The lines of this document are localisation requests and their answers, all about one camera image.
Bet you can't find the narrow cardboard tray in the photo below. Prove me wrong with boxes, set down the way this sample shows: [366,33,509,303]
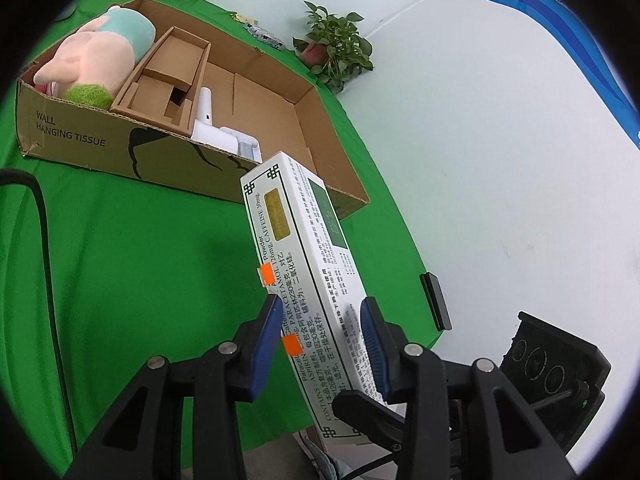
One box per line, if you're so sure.
[110,26,212,140]

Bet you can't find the large brown cardboard box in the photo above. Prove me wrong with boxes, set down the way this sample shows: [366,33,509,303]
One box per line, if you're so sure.
[15,0,372,220]

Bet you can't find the pink plush pig toy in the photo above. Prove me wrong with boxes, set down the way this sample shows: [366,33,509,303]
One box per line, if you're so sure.
[32,4,157,110]

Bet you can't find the smooth black cable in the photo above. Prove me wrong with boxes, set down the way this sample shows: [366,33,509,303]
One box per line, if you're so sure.
[0,169,78,453]

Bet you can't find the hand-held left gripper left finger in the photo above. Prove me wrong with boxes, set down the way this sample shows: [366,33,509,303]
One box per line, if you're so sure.
[65,295,284,480]

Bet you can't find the green tablecloth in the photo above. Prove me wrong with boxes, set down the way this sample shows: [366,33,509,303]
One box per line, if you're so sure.
[0,0,441,461]

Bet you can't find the grey cloth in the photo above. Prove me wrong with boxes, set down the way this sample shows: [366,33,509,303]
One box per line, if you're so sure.
[299,430,346,480]

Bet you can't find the white plastic device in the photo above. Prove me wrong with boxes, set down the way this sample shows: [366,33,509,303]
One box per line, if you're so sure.
[191,87,262,163]

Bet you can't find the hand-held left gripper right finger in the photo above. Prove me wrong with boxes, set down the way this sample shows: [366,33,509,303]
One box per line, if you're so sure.
[360,296,576,480]

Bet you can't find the blue wall decal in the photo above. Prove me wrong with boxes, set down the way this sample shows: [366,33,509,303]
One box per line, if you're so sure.
[452,0,640,151]

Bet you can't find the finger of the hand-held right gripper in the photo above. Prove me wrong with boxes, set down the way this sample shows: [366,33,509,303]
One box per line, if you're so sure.
[332,389,409,454]

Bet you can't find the small potted green plant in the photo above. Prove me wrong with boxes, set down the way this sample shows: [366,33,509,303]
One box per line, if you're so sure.
[292,1,375,95]

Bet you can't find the small colourful packets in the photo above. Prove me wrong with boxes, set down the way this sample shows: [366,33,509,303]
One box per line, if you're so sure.
[235,12,286,52]

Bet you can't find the black rectangular block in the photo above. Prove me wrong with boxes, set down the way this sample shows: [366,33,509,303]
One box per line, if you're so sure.
[419,272,453,332]

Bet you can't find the white medicine box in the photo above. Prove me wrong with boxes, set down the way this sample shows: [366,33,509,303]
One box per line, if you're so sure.
[240,151,408,456]

